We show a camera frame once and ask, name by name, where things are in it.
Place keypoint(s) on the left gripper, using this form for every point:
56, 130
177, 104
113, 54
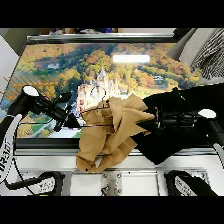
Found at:
71, 121

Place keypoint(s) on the brown clothes hanger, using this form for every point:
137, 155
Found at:
100, 89

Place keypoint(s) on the tan shirt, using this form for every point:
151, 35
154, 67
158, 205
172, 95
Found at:
116, 133

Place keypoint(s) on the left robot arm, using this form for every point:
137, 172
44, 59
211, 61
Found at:
36, 101

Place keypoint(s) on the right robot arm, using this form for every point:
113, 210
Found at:
213, 131

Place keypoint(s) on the black garment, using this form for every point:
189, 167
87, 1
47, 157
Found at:
186, 100

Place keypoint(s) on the grey garment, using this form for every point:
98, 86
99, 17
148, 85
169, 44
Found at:
195, 43

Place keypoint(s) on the striped garment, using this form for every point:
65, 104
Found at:
213, 53

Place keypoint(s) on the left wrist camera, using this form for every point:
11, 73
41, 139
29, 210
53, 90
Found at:
65, 97

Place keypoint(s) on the silver frame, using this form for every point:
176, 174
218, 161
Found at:
133, 163

